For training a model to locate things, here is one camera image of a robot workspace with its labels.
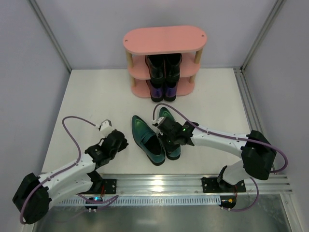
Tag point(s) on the pink three-tier shoe shelf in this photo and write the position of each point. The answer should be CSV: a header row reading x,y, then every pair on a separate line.
x,y
186,40

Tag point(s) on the left corner aluminium post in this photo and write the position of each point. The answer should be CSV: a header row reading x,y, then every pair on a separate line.
x,y
45,25

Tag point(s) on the purple metallic loafer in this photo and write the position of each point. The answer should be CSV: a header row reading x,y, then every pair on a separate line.
x,y
156,91
170,91

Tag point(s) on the right black controller board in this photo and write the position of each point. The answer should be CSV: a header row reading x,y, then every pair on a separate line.
x,y
227,202

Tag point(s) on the right corner aluminium post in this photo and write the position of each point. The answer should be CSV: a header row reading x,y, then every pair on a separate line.
x,y
269,21

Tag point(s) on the green metallic loafer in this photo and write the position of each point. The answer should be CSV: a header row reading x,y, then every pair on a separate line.
x,y
172,151
148,141

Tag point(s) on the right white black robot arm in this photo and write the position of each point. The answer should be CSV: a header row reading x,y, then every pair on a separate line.
x,y
256,155

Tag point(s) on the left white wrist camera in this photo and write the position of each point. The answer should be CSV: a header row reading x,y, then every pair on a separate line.
x,y
105,127

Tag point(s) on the black controller board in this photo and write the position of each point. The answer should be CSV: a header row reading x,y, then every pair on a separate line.
x,y
92,203
227,202

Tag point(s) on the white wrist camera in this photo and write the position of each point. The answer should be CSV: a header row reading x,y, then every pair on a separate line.
x,y
157,121
105,127

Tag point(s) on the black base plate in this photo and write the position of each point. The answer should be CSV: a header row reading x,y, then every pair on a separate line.
x,y
211,185
104,186

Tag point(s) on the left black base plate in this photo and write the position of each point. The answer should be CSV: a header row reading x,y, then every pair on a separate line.
x,y
104,186

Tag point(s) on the black patent loafer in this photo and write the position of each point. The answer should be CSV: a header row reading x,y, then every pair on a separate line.
x,y
155,64
172,68

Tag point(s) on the left black controller board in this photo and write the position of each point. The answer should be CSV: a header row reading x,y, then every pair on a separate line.
x,y
92,203

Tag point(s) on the aluminium mounting rail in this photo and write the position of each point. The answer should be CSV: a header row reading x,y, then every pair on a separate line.
x,y
184,184

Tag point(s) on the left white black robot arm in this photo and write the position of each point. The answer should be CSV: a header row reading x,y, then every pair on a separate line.
x,y
36,195

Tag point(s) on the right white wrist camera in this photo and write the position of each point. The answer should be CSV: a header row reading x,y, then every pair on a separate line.
x,y
157,121

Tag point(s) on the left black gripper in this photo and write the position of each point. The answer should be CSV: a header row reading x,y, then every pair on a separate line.
x,y
119,140

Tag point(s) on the right side aluminium rail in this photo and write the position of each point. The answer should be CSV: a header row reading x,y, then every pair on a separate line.
x,y
247,101

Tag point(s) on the slotted grey cable duct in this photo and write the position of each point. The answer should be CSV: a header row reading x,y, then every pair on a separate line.
x,y
167,200

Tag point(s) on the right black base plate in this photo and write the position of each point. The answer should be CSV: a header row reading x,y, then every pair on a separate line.
x,y
211,185

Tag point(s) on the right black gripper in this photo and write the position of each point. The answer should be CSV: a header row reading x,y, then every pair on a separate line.
x,y
165,130

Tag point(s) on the corner aluminium post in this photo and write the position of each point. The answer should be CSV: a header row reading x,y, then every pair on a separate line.
x,y
45,25
269,21

